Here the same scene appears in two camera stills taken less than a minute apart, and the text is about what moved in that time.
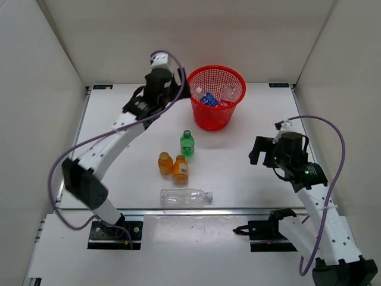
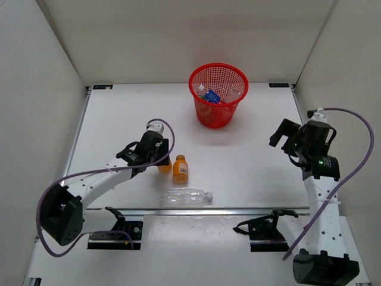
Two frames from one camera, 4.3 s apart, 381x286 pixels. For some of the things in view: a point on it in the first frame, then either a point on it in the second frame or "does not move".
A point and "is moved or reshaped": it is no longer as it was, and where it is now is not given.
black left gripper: [172, 83] -> [163, 148]
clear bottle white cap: [184, 196] does not move
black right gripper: [264, 144] -> [290, 130]
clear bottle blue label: [206, 98] is moved or reshaped
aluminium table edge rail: [186, 211] does not move
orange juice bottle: [181, 170] does not move
